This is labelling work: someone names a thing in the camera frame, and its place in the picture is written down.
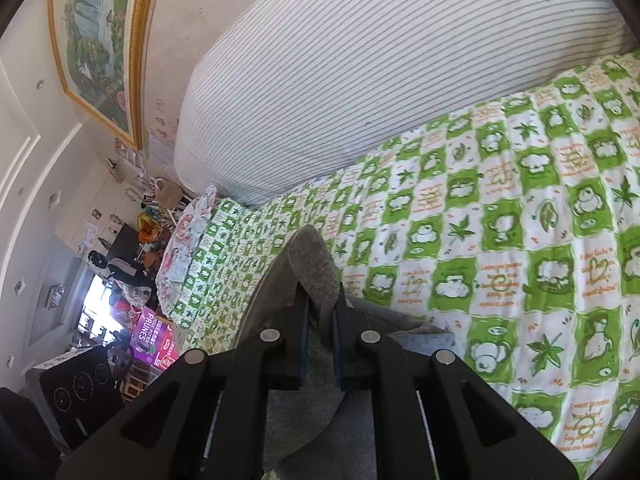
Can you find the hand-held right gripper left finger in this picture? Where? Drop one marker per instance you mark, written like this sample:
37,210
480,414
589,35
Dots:
300,360

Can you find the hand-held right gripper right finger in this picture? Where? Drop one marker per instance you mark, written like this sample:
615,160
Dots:
340,360

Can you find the purple snack packet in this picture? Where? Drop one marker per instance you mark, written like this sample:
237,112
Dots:
152,335

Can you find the floral bed sheet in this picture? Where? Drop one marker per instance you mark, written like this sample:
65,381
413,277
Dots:
185,250

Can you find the green patterned blanket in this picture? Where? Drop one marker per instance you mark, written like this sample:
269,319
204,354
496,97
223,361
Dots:
500,240

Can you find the brown paper bag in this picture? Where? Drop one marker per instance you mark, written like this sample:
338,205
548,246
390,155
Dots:
170,193

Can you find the black induction cooktop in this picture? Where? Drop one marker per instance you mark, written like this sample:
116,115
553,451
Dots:
75,390

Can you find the white striped pillow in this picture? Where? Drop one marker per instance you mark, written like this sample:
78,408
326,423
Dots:
375,70

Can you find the gold framed landscape painting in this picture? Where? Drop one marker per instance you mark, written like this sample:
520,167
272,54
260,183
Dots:
95,35

